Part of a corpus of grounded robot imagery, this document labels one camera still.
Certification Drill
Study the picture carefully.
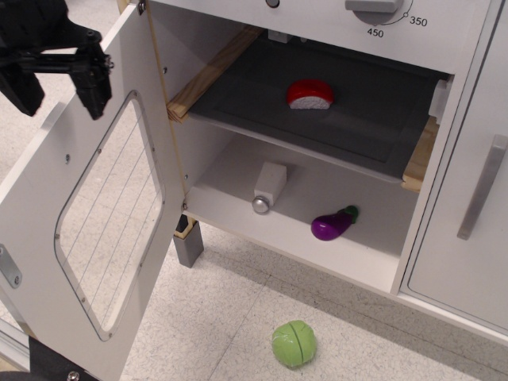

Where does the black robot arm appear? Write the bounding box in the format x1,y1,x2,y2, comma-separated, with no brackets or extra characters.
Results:
1,1,114,120

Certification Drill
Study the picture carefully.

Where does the purple toy eggplant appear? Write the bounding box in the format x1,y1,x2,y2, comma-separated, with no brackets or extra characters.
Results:
310,206,359,241

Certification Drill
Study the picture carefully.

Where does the white salt shaker silver cap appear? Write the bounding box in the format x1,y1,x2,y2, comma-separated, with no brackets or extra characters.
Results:
252,162,287,214

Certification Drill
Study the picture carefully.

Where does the red white sushi toy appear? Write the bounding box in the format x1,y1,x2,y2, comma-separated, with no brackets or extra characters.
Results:
286,79,335,110

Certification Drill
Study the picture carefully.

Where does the white cupboard door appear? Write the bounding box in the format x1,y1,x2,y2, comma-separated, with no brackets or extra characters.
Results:
402,6,507,334

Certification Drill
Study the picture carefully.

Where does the dark grey oven tray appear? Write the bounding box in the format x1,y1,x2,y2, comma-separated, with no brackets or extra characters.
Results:
190,37,445,183

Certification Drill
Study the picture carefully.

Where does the grey oven temperature knob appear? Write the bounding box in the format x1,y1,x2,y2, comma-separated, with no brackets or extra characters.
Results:
344,0,403,25

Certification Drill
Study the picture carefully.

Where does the black metal base plate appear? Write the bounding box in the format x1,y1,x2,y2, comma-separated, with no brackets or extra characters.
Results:
29,337,98,381

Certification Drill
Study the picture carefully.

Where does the silver cupboard door handle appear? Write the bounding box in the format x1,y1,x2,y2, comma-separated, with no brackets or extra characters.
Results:
457,134,507,241

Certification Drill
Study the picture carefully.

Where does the green toy cabbage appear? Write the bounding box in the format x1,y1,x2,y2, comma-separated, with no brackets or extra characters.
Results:
271,320,317,368

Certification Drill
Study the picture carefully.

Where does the round oven indicator button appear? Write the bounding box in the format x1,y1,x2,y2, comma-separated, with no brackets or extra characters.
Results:
265,0,280,9

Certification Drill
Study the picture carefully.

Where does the white oven door with window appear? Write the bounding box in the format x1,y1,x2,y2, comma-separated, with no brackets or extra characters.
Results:
1,5,183,380

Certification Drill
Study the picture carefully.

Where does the white toy kitchen cabinet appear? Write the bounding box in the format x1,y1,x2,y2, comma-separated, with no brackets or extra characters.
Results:
114,0,508,346

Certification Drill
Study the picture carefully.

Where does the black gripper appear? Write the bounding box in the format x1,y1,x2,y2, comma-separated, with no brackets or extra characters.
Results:
1,7,114,120

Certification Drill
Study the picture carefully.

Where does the grey cabinet leg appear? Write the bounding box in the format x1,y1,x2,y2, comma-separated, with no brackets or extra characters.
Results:
173,214,204,268

